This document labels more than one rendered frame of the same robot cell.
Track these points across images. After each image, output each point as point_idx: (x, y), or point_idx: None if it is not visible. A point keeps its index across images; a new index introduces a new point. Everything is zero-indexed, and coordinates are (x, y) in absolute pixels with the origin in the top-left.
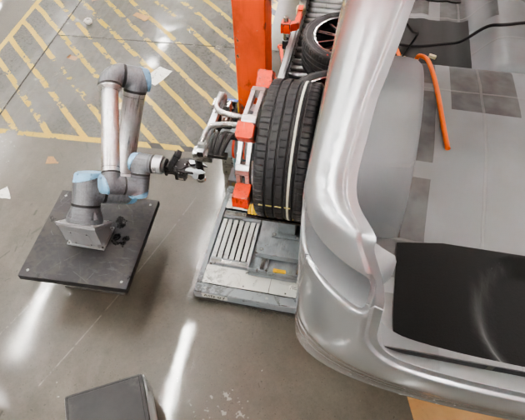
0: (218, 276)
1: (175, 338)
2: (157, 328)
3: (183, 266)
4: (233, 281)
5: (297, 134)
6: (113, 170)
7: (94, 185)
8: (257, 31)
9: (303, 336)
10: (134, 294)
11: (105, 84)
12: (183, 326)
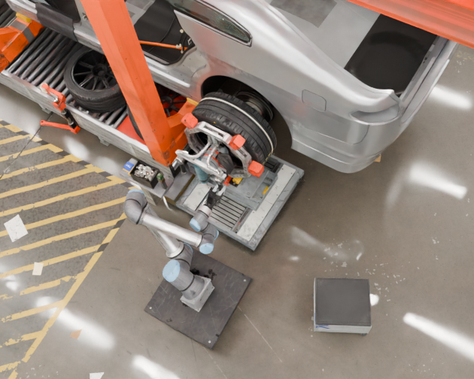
0: (249, 229)
1: (279, 270)
2: (268, 279)
3: (226, 253)
4: (256, 221)
5: (252, 117)
6: (202, 237)
7: (182, 266)
8: (159, 107)
9: (360, 164)
10: None
11: (143, 216)
12: (272, 262)
